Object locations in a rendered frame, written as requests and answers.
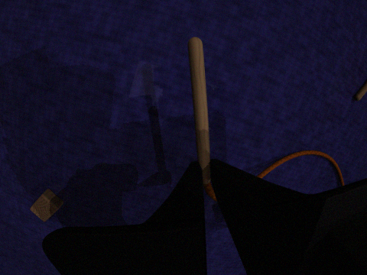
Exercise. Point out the thin brown wooden stick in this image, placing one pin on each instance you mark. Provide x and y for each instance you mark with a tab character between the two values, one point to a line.
361	93

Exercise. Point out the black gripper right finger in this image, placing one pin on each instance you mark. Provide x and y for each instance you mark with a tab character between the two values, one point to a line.
277	231

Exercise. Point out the small brown block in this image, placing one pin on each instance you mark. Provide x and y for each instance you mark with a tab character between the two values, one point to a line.
46	205

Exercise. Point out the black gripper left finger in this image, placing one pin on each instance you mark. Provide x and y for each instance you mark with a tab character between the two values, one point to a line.
171	242

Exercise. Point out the brown string with wooden stick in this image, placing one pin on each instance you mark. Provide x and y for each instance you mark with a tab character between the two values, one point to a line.
197	74

